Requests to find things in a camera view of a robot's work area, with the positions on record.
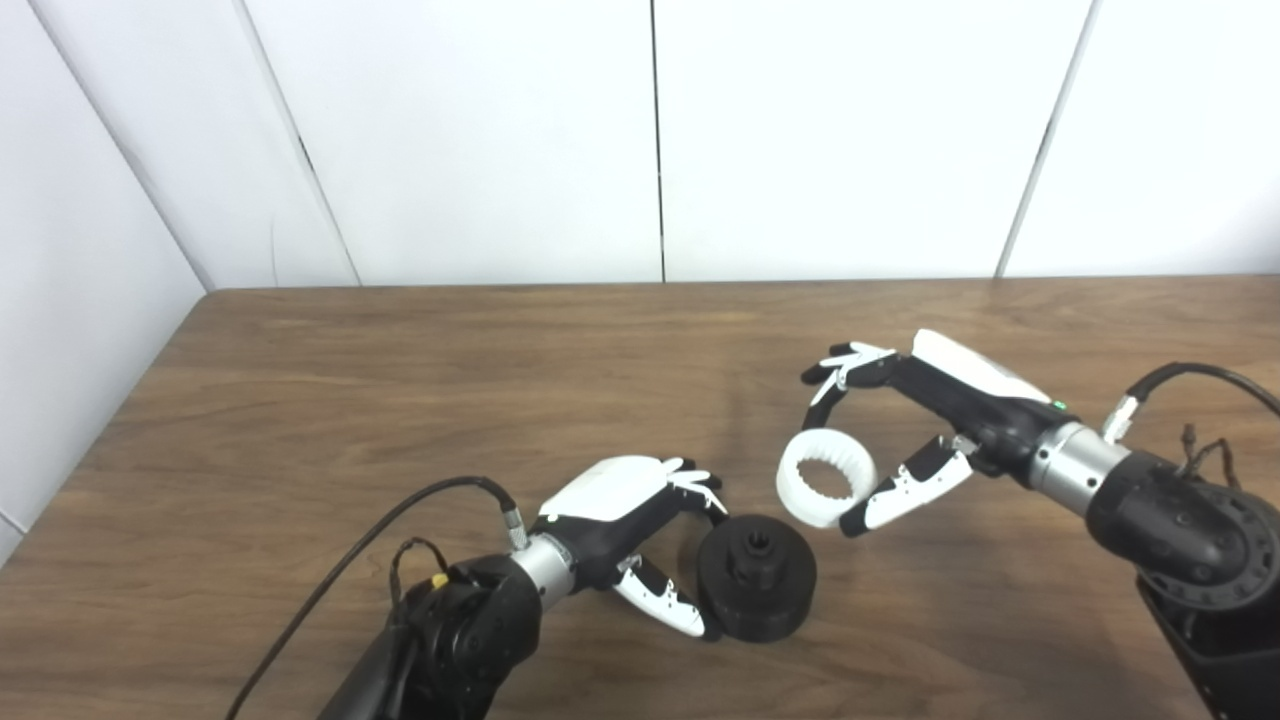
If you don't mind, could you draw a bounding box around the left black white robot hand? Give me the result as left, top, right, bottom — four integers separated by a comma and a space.
530, 456, 729, 641

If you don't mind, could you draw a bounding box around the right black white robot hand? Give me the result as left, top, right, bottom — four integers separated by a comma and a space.
800, 329, 1069, 539

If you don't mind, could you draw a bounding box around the round black plastic part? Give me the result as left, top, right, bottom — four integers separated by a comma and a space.
697, 514, 818, 642

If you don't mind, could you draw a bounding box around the white toothed plastic ring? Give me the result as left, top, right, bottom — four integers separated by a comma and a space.
776, 428, 879, 530

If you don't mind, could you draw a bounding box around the thin cable with yellow tag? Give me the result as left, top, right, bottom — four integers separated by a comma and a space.
388, 538, 451, 611

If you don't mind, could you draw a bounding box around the thin black looped wire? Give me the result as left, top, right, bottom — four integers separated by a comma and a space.
1178, 425, 1243, 491

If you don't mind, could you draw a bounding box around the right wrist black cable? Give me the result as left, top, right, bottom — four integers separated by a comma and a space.
1100, 362, 1280, 446

